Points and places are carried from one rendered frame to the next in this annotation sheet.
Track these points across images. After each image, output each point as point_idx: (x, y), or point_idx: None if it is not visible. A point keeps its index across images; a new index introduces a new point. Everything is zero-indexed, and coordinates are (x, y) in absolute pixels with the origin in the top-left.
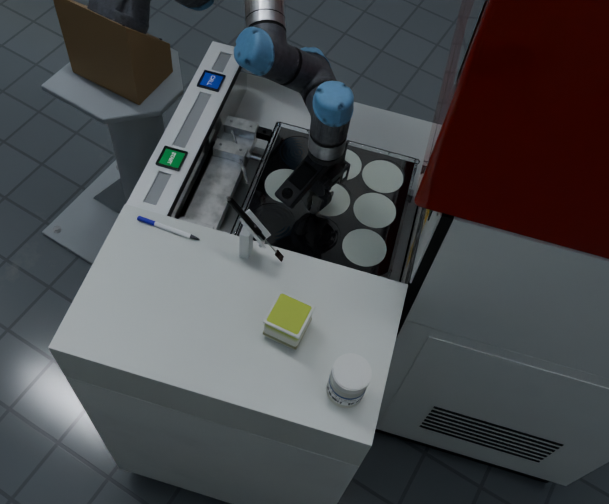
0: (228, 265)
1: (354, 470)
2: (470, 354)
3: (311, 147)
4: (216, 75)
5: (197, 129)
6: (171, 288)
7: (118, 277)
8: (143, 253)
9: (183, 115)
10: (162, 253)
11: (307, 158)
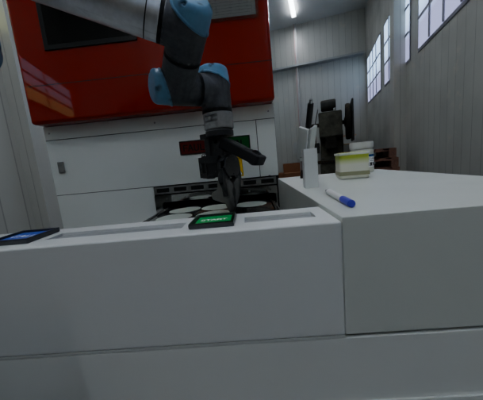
0: (333, 186)
1: None
2: None
3: (228, 119)
4: (14, 236)
5: (144, 225)
6: (400, 187)
7: (455, 195)
8: (392, 197)
9: (106, 236)
10: (372, 194)
11: (226, 139)
